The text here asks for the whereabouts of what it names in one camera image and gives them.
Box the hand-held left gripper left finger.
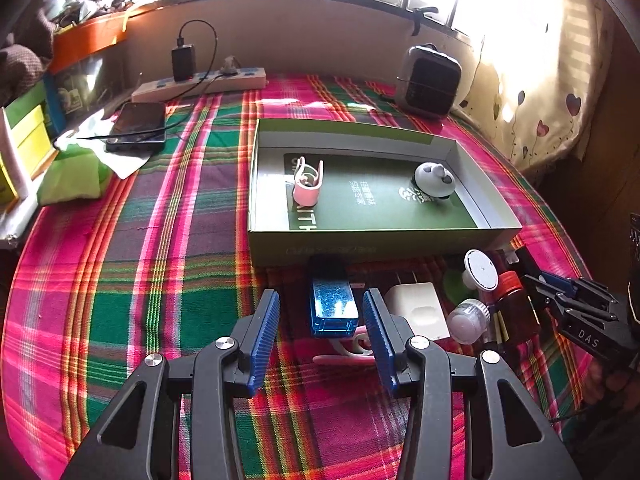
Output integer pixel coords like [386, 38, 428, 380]
[60, 288, 281, 480]

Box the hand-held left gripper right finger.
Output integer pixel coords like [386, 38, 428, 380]
[362, 287, 584, 480]

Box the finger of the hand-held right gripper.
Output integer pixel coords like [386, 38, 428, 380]
[539, 270, 622, 307]
[523, 274, 617, 323]

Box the brown bottle with red cap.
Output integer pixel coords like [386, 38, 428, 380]
[494, 270, 542, 342]

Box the pink plastic clip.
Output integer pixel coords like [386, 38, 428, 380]
[291, 157, 325, 207]
[312, 325, 379, 366]

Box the white charger plug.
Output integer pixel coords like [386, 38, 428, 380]
[385, 282, 452, 341]

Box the blue translucent device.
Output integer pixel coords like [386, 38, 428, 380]
[308, 254, 360, 339]

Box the small clear white-capped bottle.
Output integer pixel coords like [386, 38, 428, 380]
[447, 298, 490, 345]

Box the green cardboard box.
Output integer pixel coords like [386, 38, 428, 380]
[247, 118, 524, 269]

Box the person's right hand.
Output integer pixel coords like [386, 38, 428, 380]
[589, 357, 640, 411]

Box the white round lid jar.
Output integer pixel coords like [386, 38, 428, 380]
[462, 248, 500, 292]

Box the green round lid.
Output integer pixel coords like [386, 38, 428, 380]
[442, 269, 474, 307]

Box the panda toy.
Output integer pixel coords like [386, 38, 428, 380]
[412, 162, 456, 204]

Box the heart print curtain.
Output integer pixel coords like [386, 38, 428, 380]
[449, 0, 617, 177]

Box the white paper sheet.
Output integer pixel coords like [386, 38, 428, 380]
[53, 110, 151, 180]

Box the grey portable heater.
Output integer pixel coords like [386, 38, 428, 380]
[398, 43, 464, 120]

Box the green cloth pouch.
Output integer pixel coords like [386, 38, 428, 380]
[38, 148, 114, 206]

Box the black smartphone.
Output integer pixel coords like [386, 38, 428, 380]
[104, 102, 167, 154]

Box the white power strip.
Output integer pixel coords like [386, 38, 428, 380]
[131, 66, 267, 103]

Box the black power adapter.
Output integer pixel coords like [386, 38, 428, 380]
[170, 44, 195, 83]

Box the white tube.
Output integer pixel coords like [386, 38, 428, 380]
[0, 107, 36, 202]

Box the clear plastic container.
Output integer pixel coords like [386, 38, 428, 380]
[49, 54, 122, 127]

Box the yellow green box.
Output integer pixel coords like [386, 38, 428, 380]
[0, 80, 59, 206]

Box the orange box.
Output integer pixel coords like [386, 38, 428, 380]
[49, 9, 132, 74]

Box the brown cloth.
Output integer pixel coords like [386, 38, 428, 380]
[0, 43, 51, 107]

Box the pile of clutter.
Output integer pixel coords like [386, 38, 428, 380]
[42, 0, 137, 32]

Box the black charging cable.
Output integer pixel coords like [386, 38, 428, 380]
[75, 19, 220, 144]

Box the black strap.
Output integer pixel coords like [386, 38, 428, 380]
[407, 5, 439, 37]

